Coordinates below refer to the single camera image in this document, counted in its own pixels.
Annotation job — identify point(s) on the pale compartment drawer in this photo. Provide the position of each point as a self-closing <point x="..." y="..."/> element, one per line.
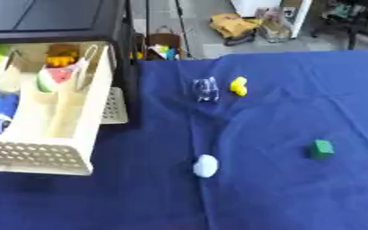
<point x="61" y="119"/>

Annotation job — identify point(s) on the white ball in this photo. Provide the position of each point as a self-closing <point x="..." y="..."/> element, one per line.
<point x="206" y="166"/>

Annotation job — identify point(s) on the yellow toy duck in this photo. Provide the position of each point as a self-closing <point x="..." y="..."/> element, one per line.
<point x="238" y="86"/>

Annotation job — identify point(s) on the brown bag with items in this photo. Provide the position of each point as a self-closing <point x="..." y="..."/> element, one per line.
<point x="162" y="45"/>

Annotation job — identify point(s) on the black tripod leg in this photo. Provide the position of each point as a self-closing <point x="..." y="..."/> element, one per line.
<point x="182" y="28"/>

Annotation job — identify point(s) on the yellow bag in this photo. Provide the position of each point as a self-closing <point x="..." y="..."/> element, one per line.
<point x="234" y="25"/>

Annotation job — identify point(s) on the clear plastic container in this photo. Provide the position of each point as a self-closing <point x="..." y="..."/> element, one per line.
<point x="273" y="25"/>

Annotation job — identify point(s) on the watermelon slice toy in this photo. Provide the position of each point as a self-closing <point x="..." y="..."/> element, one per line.
<point x="53" y="78"/>

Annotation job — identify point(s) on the yellow and orange toy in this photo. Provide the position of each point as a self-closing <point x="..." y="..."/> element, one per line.
<point x="61" y="57"/>

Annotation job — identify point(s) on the green block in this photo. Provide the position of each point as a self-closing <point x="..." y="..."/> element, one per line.
<point x="322" y="149"/>

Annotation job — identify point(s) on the black cabinet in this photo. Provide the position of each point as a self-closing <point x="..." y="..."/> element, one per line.
<point x="61" y="18"/>

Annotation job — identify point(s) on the black office chair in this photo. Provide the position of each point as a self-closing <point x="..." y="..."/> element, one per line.
<point x="352" y="21"/>

